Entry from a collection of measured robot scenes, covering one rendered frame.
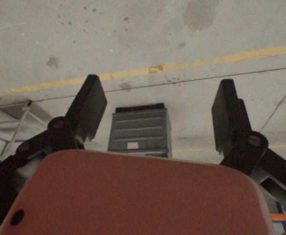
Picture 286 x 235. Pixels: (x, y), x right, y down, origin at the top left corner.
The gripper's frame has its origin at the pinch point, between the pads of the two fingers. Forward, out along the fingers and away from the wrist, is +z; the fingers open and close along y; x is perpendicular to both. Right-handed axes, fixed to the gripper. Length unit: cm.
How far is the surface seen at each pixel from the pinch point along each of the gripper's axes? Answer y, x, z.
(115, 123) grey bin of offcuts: -74, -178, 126
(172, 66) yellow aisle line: -1, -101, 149
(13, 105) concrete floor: -233, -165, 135
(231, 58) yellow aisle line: 56, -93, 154
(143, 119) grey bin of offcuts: -34, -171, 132
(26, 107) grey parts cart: -194, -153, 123
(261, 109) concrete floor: 125, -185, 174
